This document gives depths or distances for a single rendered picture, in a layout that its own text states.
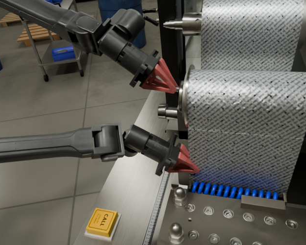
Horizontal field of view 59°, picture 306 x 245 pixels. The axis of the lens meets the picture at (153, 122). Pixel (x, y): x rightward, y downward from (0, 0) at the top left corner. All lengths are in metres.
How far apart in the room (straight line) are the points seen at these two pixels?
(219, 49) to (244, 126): 0.26
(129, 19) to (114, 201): 0.54
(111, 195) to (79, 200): 1.24
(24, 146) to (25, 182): 1.84
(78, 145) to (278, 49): 0.54
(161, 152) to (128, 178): 0.31
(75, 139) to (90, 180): 1.61
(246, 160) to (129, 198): 0.40
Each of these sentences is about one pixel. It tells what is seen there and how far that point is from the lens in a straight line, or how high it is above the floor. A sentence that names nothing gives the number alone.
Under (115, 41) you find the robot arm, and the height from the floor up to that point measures 1.38.
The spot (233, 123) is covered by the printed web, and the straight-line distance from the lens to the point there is 0.59.
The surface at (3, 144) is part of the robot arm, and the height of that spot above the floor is 1.25.
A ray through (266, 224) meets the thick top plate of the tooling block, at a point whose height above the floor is 1.03.
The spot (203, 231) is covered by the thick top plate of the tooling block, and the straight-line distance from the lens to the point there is 0.65.
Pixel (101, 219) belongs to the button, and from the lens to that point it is 0.83.
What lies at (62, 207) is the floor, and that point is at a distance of 2.14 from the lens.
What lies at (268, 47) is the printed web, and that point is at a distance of 0.77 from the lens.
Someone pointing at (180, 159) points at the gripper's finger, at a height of 1.13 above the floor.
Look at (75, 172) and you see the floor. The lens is 2.33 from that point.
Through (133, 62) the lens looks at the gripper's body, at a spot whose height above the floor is 1.33.
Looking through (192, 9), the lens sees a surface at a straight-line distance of 1.57.
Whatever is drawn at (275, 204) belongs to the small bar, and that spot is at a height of 1.05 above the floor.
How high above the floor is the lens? 1.59
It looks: 37 degrees down
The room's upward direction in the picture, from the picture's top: 7 degrees counter-clockwise
